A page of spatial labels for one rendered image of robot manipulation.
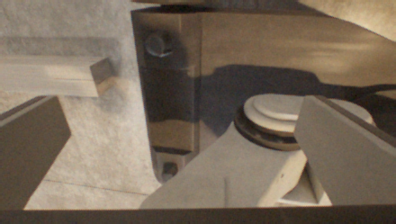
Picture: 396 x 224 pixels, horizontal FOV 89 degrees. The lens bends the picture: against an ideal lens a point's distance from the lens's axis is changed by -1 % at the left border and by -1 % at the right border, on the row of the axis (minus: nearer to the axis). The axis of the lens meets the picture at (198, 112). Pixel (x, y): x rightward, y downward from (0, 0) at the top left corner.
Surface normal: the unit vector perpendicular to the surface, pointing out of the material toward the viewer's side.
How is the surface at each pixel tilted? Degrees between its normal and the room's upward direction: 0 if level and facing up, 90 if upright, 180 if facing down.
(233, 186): 90
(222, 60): 0
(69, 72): 0
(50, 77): 0
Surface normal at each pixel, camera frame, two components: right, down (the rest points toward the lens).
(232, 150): 0.01, -0.86
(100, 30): -0.18, 0.51
